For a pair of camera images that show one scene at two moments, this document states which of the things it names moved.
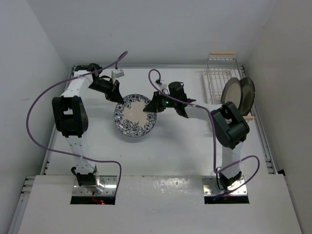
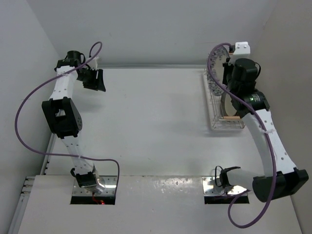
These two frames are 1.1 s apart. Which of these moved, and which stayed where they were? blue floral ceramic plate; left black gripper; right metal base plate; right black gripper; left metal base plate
Moved: right black gripper; left black gripper; blue floral ceramic plate
Stayed: left metal base plate; right metal base plate
